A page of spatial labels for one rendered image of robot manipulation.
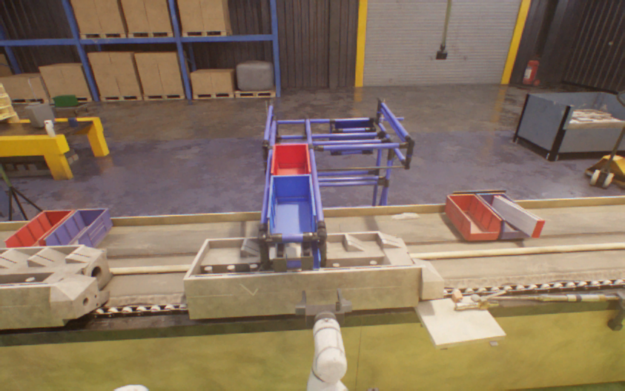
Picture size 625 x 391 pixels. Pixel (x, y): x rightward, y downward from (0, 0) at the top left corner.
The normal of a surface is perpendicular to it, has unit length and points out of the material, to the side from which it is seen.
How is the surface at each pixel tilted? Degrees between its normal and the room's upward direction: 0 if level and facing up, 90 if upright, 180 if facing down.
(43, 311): 80
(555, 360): 90
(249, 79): 92
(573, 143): 90
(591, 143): 90
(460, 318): 0
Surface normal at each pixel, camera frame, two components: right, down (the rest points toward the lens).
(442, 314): -0.01, -0.88
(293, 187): 0.06, 0.53
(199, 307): 0.06, 0.32
